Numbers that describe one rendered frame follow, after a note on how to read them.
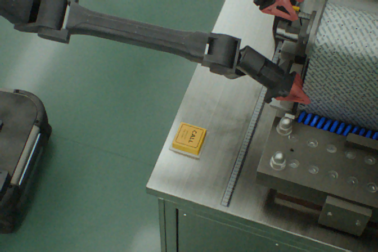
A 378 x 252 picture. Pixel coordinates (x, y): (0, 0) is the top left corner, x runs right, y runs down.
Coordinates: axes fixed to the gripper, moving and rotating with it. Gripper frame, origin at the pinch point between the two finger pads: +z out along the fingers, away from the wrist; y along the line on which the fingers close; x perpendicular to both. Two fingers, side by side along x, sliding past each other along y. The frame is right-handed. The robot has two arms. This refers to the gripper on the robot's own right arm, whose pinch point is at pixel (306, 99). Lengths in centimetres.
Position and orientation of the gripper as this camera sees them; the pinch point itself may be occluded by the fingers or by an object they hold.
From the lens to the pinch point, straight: 164.4
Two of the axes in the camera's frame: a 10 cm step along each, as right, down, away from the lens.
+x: 4.8, -3.3, -8.1
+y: -3.3, 8.0, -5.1
